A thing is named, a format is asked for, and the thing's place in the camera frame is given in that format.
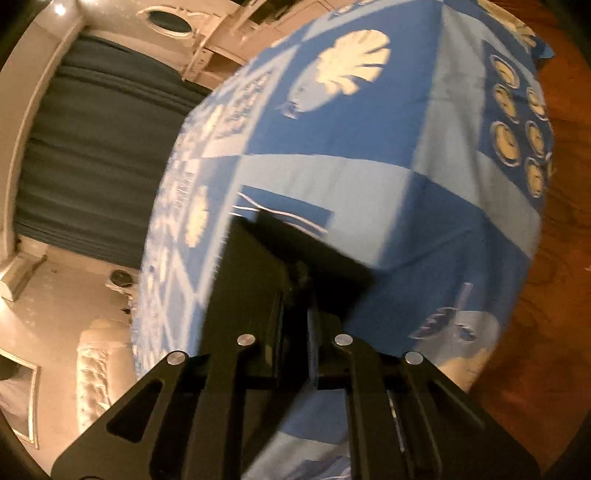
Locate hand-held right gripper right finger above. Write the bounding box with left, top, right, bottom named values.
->
left=307, top=311, right=541, bottom=480

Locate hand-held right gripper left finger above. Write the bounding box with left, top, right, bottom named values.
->
left=51, top=288, right=308, bottom=480

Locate blue printed bedsheet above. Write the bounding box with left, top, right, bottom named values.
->
left=131, top=0, right=555, bottom=480

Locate white tufted sofa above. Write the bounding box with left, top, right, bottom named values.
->
left=76, top=318, right=139, bottom=432

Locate dark grey curtain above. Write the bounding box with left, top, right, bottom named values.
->
left=14, top=37, right=213, bottom=268

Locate white ornate oval mirror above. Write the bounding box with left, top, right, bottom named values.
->
left=134, top=0, right=252, bottom=88

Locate framed wall mirror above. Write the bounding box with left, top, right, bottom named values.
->
left=0, top=351, right=42, bottom=448

